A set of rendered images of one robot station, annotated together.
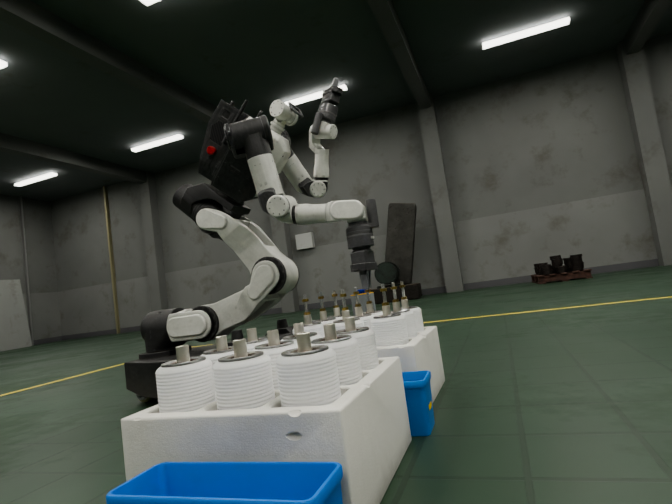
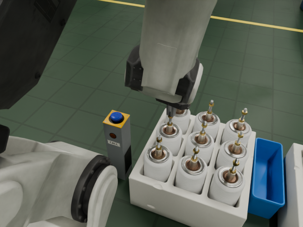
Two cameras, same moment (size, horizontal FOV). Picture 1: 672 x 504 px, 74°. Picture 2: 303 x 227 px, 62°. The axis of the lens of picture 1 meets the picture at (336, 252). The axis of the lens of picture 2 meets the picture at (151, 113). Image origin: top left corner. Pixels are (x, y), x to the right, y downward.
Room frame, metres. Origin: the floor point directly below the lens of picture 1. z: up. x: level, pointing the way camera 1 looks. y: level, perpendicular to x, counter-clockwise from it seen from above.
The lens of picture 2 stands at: (1.55, 0.55, 0.91)
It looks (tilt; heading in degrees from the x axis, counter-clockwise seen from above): 42 degrees down; 270
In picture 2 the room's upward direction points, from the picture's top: 2 degrees clockwise
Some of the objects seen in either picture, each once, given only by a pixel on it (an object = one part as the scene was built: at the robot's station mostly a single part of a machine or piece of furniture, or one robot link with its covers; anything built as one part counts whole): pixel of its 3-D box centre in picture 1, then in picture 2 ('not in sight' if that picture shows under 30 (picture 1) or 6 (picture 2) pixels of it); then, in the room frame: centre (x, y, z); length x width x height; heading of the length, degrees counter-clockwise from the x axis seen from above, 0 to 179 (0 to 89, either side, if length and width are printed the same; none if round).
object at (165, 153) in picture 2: not in sight; (158, 154); (1.52, 0.03, 0.25); 0.08 x 0.08 x 0.01
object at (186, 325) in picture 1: (202, 323); not in sight; (1.85, 0.59, 0.28); 0.21 x 0.20 x 0.13; 70
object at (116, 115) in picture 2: not in sight; (116, 117); (1.67, -0.08, 0.32); 0.04 x 0.04 x 0.02
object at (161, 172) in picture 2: not in sight; (157, 170); (1.52, 0.03, 0.16); 0.10 x 0.10 x 0.18
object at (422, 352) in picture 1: (367, 369); (195, 166); (1.37, -0.04, 0.09); 0.39 x 0.39 x 0.18; 70
